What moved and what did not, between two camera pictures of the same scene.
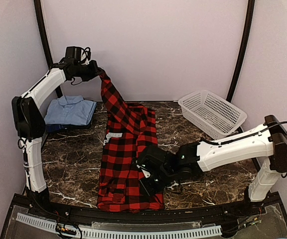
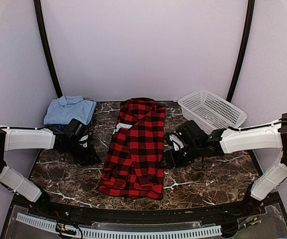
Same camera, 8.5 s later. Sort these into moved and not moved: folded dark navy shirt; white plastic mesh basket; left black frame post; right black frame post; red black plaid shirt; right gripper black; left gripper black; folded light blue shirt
Moved: right gripper black; red black plaid shirt; left gripper black
Not moved: right black frame post; left black frame post; folded dark navy shirt; white plastic mesh basket; folded light blue shirt
